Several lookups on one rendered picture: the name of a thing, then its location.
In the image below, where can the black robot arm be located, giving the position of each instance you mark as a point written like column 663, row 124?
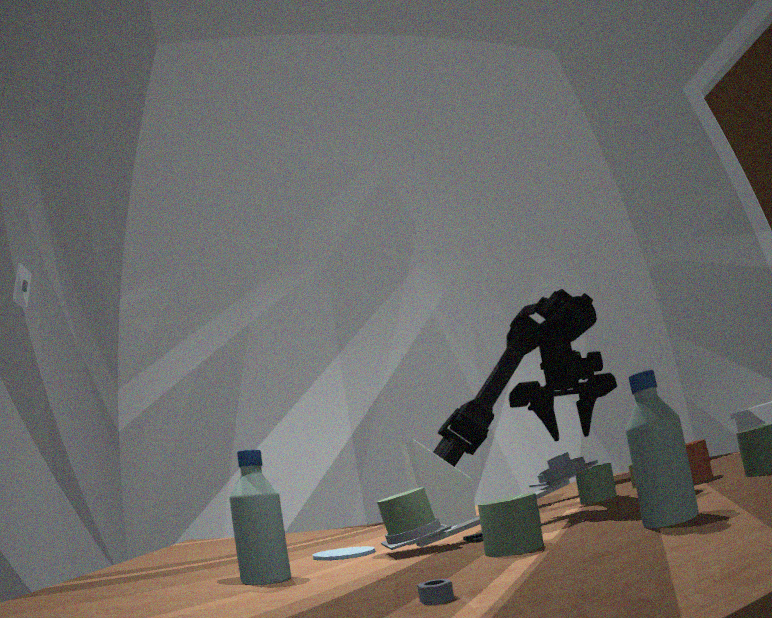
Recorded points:
column 566, row 318

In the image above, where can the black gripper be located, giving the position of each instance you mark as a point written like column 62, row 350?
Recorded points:
column 542, row 398

